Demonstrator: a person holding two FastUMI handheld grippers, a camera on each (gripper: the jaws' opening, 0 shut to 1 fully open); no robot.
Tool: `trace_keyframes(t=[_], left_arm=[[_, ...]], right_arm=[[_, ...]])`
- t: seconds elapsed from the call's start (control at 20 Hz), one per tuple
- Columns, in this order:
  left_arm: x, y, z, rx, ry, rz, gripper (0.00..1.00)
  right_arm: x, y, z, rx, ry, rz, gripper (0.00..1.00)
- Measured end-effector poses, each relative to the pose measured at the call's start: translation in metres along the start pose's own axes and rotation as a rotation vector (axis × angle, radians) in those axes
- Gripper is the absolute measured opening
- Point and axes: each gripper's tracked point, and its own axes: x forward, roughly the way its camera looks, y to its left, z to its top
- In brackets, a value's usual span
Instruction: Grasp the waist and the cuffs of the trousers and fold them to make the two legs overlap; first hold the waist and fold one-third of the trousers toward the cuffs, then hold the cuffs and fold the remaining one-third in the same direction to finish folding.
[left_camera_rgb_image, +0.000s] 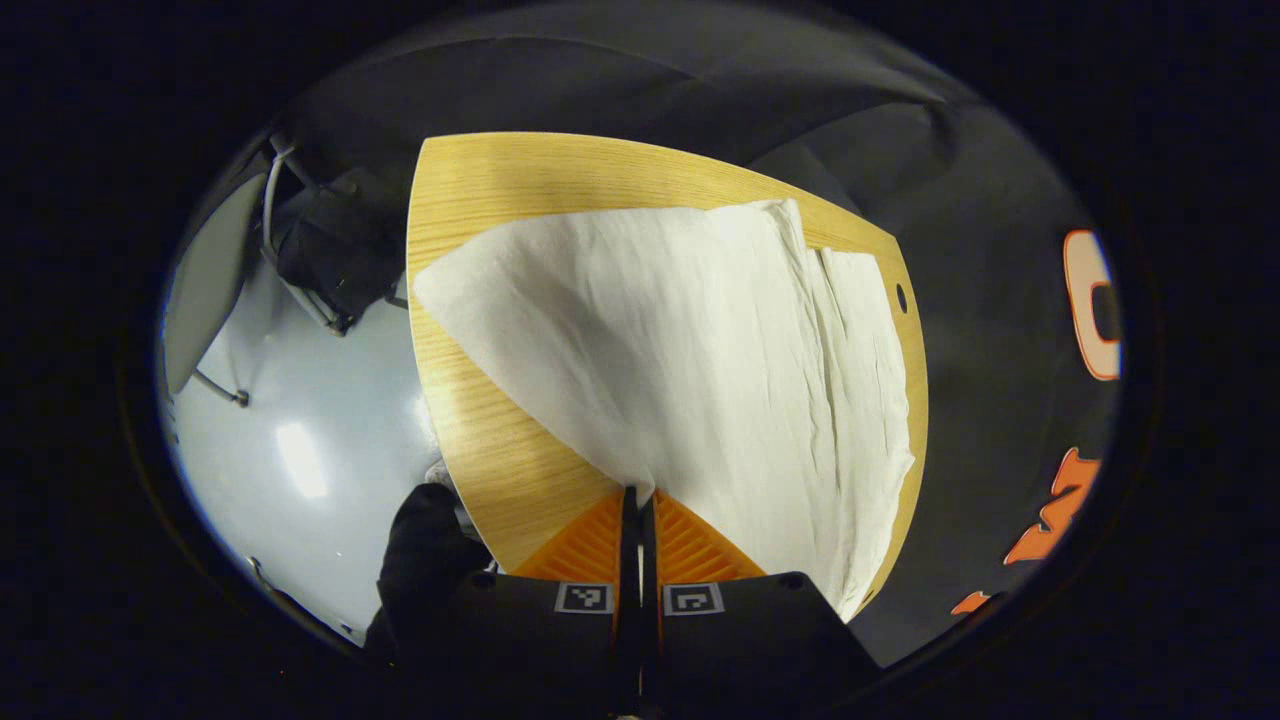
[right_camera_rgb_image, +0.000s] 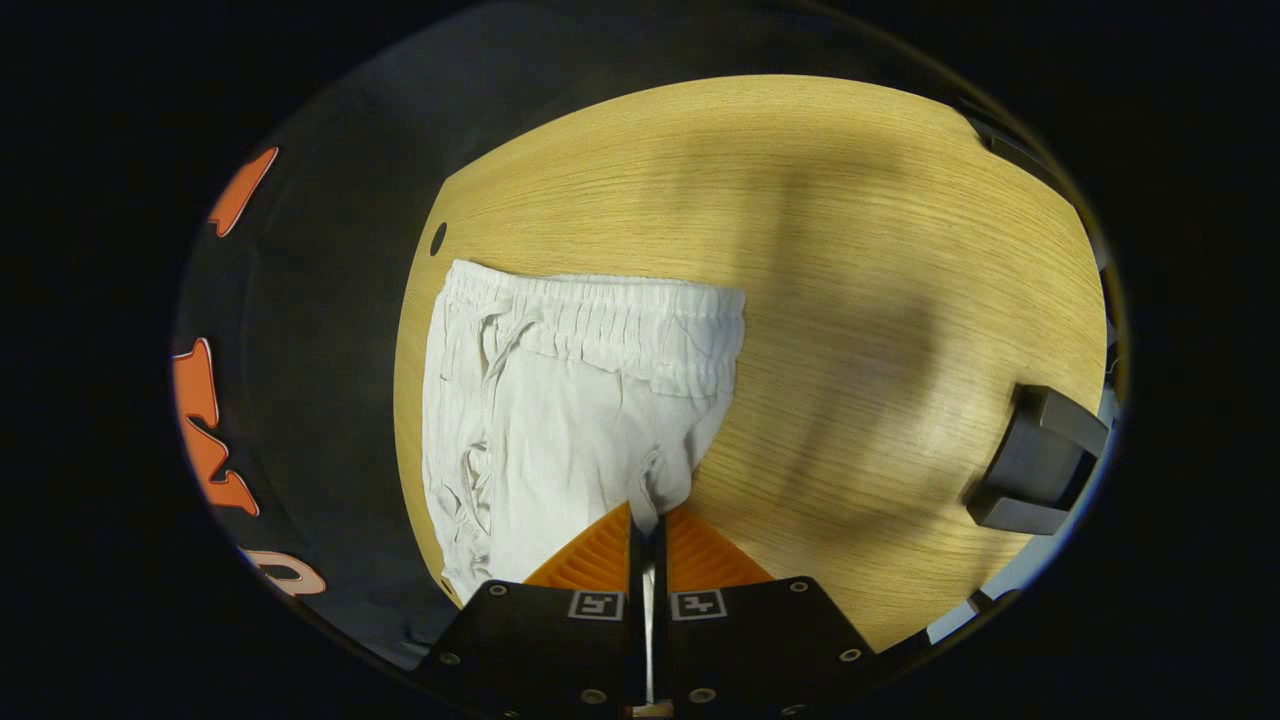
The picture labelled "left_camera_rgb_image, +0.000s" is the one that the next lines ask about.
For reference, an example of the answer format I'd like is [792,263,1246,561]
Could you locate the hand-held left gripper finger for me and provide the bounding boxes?
[640,490,886,716]
[440,486,641,716]

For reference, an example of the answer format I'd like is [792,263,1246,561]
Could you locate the white jeans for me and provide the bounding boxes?
[413,198,916,623]

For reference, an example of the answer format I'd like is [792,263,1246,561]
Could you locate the person's dark clothing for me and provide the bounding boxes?
[362,483,493,661]

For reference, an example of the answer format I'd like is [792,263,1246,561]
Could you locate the grey chair with metal frame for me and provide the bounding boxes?
[160,135,351,408]

